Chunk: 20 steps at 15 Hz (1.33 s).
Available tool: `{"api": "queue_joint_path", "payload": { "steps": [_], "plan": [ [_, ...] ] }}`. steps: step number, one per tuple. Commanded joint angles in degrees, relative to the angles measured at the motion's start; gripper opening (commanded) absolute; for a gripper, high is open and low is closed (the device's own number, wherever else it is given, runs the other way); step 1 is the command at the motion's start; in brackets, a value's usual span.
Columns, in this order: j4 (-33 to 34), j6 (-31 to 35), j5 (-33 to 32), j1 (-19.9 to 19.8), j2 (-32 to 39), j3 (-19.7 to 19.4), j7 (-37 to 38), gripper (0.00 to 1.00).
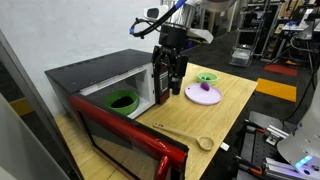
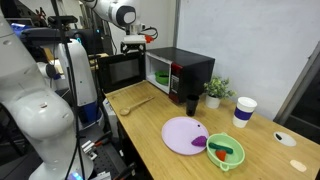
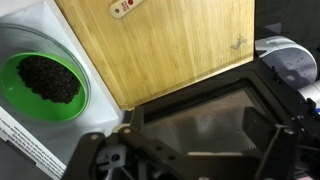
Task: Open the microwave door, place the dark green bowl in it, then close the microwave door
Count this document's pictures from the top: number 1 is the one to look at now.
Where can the lilac round plate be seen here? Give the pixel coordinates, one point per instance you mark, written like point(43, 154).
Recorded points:
point(200, 96)

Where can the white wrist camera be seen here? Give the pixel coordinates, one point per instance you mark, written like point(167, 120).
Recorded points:
point(155, 12)

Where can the wooden spoon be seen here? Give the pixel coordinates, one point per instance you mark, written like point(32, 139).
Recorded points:
point(180, 132)

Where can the clear plastic bin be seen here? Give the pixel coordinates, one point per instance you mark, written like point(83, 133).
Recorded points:
point(240, 56)

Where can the white wrist bracket red knob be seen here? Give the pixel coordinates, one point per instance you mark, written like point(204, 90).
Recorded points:
point(201, 35)

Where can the silver aluminium bracket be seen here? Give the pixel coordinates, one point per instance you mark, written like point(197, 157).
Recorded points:
point(276, 134)

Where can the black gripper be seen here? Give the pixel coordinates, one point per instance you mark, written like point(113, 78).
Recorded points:
point(172, 36)

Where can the dark coffee beans pile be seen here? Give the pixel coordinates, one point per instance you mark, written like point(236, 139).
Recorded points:
point(121, 102)

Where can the purple toy eggplant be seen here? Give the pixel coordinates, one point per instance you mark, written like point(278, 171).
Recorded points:
point(205, 86)

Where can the silver aluminium rail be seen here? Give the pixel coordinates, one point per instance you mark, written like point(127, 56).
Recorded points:
point(280, 168)

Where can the white box beside table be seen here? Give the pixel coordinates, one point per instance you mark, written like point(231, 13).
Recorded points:
point(225, 146)

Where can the dark green bowl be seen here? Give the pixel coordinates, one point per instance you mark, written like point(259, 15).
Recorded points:
point(128, 110)

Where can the cluttered lab desk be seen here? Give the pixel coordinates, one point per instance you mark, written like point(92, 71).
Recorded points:
point(300, 30)

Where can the metal shelving rack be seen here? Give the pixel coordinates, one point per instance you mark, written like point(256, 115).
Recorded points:
point(256, 23)

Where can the black perforated breadboard table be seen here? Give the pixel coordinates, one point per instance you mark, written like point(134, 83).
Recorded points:
point(263, 150)

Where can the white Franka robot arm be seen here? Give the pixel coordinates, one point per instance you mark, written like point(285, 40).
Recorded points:
point(300, 140)

